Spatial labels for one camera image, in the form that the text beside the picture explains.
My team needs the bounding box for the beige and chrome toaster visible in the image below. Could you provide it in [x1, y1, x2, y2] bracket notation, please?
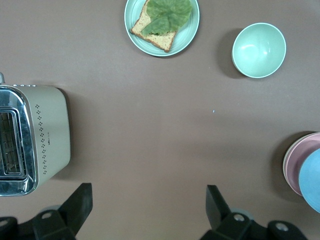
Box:
[0, 72, 72, 197]

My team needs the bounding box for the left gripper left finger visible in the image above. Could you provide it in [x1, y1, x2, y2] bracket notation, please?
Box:
[31, 182, 94, 240]

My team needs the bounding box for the brown bread slice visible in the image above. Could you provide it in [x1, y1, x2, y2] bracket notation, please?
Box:
[129, 0, 179, 53]

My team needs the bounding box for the green lettuce leaf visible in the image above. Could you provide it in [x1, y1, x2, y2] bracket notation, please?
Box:
[140, 0, 194, 36]

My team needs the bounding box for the green bowl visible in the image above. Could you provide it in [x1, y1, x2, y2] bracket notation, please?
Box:
[231, 22, 287, 79]

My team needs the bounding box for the blue plate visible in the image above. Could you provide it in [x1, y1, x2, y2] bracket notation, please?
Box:
[298, 147, 320, 215]

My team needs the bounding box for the green plate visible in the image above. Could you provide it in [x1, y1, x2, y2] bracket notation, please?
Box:
[124, 0, 201, 57]

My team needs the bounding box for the pink plate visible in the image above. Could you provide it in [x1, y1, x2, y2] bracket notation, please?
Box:
[284, 132, 320, 198]

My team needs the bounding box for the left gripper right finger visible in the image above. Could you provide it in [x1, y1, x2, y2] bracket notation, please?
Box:
[200, 184, 270, 240]

